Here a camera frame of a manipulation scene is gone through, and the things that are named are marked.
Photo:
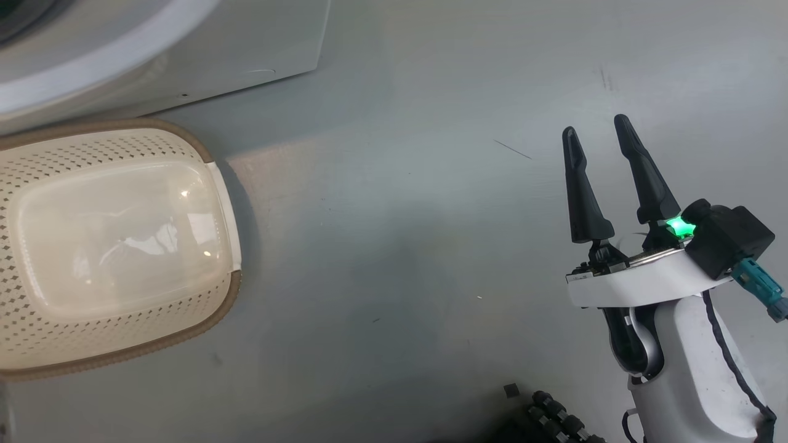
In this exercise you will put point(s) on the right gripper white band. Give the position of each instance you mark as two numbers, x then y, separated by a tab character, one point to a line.
640	284

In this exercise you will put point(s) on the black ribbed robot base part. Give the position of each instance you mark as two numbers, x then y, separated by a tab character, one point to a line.
554	418

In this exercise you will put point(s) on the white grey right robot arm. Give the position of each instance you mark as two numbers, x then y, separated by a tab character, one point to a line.
695	369

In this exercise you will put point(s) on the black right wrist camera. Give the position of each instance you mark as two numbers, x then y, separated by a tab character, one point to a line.
729	237

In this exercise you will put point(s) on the beige perforated laundry basket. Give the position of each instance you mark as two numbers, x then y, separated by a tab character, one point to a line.
111	246

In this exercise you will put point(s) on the white washing machine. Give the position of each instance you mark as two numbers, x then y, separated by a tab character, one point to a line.
246	43

